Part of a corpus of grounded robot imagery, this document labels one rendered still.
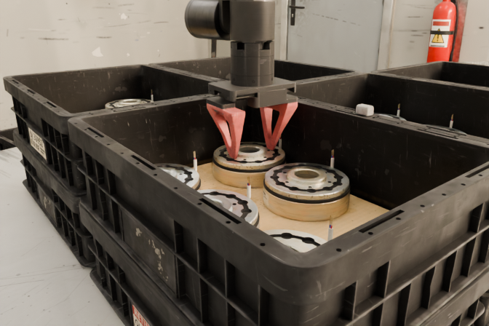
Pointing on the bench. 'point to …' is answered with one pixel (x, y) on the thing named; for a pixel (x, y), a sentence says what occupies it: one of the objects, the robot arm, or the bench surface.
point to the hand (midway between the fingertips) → (252, 147)
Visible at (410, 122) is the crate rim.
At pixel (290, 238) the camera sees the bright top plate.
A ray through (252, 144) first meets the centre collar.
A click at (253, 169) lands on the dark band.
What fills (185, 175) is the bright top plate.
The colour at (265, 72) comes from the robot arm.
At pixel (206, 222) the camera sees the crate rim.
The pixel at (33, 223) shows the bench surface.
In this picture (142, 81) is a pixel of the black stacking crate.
